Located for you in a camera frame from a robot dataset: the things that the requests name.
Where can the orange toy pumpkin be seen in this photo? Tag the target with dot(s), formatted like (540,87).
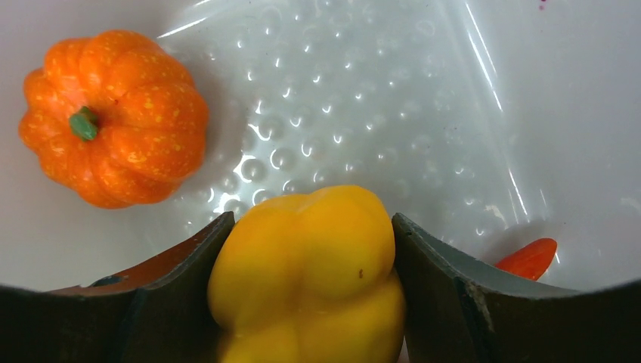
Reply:
(115,118)

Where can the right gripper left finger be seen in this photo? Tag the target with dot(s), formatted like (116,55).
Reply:
(155,311)

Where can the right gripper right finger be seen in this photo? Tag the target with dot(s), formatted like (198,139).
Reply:
(460,309)

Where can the red toy chili pepper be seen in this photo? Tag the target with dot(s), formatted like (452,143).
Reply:
(531,261)

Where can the orange yellow bell pepper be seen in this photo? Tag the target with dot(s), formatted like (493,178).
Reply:
(309,278)

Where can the white plastic basin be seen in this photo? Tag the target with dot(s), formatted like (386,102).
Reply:
(488,123)

